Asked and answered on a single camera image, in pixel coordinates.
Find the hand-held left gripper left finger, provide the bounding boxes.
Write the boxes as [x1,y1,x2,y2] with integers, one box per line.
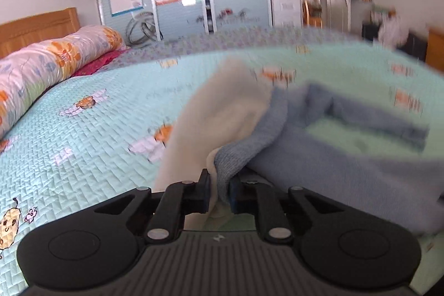
[94,168,212,244]

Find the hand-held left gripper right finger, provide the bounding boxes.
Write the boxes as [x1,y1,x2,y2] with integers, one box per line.
[229,174,345,245]

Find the cream knit garment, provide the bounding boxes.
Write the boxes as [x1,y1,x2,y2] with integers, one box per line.
[153,57,273,221]

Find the blue knit pants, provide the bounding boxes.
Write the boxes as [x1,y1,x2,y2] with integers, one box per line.
[214,84,444,236]

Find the white clothes pile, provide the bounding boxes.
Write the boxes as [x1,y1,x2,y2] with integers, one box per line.
[377,17,410,49]

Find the bee print quilted bedspread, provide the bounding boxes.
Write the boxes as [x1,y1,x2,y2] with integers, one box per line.
[0,43,444,293]

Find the red pillow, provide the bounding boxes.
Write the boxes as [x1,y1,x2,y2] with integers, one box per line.
[71,50,124,78]

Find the white drawer cabinet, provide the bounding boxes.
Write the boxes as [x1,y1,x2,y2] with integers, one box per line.
[272,0,302,28]

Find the floral rolled duvet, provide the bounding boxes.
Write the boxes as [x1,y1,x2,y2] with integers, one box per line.
[0,26,126,141]

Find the wooden headboard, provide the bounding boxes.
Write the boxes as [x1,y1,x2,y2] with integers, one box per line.
[0,7,81,59]

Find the black armchair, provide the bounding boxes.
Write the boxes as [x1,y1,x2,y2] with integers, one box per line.
[362,22,427,63]

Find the wooden desk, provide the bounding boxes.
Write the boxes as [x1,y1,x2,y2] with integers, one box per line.
[426,29,444,73]

